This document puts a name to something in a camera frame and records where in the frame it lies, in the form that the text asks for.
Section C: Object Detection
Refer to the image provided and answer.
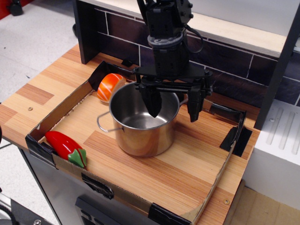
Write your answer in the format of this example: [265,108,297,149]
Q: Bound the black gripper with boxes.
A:
[134,43,212,122]

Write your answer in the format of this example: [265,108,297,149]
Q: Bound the stainless steel pot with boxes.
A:
[108,82,183,157]

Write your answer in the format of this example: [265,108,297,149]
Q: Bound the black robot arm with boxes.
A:
[133,0,212,122]

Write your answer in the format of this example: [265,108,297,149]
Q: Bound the cardboard fence with black tape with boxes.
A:
[25,62,252,225]

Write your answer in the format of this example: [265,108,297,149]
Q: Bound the wooden shelf board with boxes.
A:
[85,0,286,58]

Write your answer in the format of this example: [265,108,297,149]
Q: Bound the white dish drying rack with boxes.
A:
[243,100,300,209]

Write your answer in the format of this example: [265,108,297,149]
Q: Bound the red toy chili pepper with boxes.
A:
[45,131,87,168]

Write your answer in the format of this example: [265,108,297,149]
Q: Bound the dark grey vertical post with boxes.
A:
[254,6,300,130]

